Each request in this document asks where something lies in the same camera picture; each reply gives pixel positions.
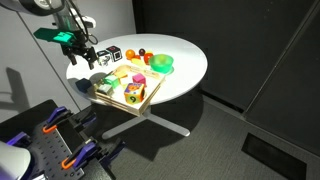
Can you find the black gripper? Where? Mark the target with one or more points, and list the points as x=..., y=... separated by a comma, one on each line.
x=80, y=46

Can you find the blue block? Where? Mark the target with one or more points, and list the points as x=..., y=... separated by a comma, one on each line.
x=83, y=85

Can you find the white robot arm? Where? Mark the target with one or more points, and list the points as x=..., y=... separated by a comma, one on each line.
x=30, y=5

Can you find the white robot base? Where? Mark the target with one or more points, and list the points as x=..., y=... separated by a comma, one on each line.
x=13, y=161

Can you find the green block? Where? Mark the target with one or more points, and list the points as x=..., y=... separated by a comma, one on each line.
x=111, y=81

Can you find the grey block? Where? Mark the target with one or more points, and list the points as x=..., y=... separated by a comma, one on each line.
x=105, y=89

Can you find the yellow block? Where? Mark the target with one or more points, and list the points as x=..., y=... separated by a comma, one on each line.
x=121, y=73

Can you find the wooden tray box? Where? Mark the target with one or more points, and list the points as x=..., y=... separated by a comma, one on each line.
x=113, y=101

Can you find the pink block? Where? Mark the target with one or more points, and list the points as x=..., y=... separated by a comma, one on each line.
x=139, y=79

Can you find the black and white cube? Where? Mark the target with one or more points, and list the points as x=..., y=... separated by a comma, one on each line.
x=103, y=57

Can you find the orange toy fruit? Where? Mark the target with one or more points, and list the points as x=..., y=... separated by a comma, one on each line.
x=130, y=54

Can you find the small red toy fruit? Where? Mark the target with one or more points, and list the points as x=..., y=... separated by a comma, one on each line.
x=136, y=57

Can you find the yellow toy fruit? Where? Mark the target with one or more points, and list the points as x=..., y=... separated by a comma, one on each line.
x=137, y=62

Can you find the dark purple toy grape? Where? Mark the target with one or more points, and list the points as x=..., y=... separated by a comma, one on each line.
x=141, y=52

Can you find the colourful number cube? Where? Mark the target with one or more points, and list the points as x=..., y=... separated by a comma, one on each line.
x=134, y=94

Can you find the purple and orange spring clamp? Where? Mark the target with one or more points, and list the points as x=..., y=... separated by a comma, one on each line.
x=81, y=154
x=55, y=116

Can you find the red toy tomato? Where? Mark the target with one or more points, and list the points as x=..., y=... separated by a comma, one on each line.
x=147, y=58

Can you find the green plastic bowl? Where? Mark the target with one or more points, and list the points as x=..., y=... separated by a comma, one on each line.
x=161, y=63

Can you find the black robot cart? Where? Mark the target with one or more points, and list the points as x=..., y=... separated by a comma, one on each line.
x=26, y=118

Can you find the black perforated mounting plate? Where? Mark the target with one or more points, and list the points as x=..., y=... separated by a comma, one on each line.
x=50, y=153

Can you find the teal camera mount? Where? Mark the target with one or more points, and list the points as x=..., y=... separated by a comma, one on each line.
x=53, y=35

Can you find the white table pedestal base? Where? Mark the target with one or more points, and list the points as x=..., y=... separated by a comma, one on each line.
x=166, y=124

